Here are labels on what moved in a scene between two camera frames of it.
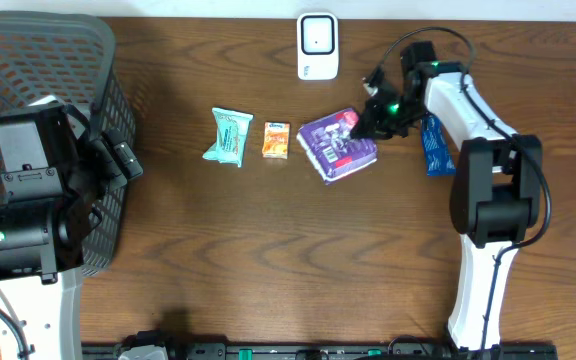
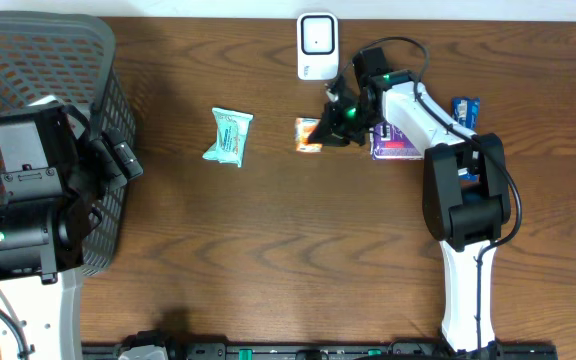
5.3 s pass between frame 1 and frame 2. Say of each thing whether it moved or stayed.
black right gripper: moved
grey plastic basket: stayed
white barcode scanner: stayed
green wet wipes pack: stayed
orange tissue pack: moved
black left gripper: stayed
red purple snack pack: moved
